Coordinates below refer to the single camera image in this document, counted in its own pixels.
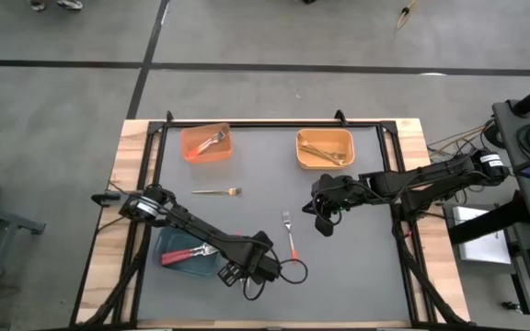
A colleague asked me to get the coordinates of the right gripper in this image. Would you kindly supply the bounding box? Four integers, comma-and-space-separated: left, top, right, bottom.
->
302, 173, 363, 238

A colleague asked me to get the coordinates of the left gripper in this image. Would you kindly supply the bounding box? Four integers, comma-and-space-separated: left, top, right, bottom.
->
217, 230, 281, 287

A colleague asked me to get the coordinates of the grey table mat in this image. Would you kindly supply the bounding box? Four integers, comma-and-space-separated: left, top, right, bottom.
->
136, 125, 412, 323

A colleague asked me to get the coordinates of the yellow plastic bin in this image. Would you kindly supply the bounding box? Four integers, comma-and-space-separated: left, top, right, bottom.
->
295, 128, 356, 171

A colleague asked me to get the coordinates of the teal plastic bin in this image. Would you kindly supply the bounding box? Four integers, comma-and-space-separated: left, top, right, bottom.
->
154, 227, 225, 279

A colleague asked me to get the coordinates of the orange translucent plastic bin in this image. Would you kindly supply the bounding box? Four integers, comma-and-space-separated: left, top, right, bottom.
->
180, 122, 234, 165

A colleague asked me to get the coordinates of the white box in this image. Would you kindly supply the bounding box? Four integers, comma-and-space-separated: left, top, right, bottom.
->
451, 204, 514, 267

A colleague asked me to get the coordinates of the black diagonal beam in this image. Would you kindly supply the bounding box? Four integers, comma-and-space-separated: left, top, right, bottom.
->
446, 188, 530, 247

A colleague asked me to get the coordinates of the dark grey desk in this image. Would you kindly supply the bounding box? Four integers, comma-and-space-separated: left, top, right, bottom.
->
491, 98, 530, 227

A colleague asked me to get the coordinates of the small black floor object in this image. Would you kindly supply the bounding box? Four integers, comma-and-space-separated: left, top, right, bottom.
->
501, 300, 524, 316

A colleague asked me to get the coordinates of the grey metal stand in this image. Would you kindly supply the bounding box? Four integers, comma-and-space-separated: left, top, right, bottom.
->
0, 197, 48, 325

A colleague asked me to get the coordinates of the person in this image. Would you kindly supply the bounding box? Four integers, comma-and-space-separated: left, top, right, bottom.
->
29, 0, 85, 13

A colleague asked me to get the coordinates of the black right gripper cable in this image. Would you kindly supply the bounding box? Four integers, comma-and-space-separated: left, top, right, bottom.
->
313, 181, 363, 227

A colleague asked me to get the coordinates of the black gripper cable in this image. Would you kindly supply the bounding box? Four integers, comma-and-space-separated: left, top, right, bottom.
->
241, 257, 310, 302
313, 181, 363, 227

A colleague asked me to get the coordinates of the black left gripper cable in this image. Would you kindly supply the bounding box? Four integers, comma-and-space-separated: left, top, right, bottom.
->
241, 257, 310, 302

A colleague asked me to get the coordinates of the yellow floor cable loop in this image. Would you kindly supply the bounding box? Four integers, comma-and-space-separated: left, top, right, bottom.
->
395, 0, 421, 30

